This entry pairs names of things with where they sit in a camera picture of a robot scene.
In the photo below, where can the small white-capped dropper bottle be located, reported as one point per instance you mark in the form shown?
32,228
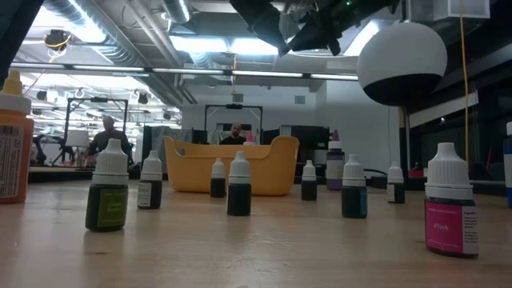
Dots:
218,186
150,192
239,198
396,190
309,190

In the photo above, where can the small blue-label dropper bottle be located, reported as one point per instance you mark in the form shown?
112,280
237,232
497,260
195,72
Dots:
354,200

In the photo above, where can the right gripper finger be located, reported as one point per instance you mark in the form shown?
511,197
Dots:
260,16
316,34

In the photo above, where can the black cabinet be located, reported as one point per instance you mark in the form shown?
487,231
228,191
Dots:
308,138

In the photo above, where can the black aluminium table frame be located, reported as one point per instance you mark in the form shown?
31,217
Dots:
60,176

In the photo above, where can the silver ventilation duct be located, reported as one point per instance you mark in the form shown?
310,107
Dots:
120,50

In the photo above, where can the white lampshade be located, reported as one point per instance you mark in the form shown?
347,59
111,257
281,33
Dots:
78,138

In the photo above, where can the small pink-label dropper bottle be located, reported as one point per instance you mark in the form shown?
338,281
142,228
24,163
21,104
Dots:
444,228

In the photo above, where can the grey fabric partition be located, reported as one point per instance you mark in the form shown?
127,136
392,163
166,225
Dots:
158,138

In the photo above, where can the yellow-capped food coloring bottle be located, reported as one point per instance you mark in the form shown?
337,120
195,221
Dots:
16,152

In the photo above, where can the long ceiling light strip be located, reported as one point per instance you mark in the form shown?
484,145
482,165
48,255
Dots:
264,73

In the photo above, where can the purple food coloring bottle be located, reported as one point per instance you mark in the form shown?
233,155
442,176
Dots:
335,168

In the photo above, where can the red storage bin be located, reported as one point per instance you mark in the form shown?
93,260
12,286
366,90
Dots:
416,174

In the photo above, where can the person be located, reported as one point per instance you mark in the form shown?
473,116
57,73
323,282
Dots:
236,138
108,140

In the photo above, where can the small green-label dropper bottle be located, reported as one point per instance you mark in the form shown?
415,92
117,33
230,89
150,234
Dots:
106,208

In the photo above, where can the yellow plastic basket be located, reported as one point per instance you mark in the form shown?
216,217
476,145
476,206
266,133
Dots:
272,172

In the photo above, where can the white ceiling unit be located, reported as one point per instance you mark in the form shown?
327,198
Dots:
468,8

